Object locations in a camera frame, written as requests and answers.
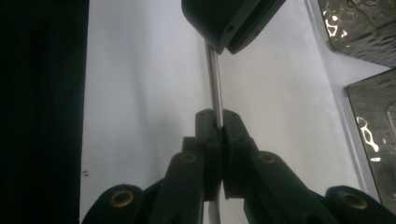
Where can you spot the smoky clear plastic bin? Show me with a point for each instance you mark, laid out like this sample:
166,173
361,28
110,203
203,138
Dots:
373,109
367,34

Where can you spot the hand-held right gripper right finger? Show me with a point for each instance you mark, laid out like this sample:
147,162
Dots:
236,155

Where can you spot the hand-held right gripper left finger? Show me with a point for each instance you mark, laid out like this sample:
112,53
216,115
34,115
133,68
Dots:
211,161

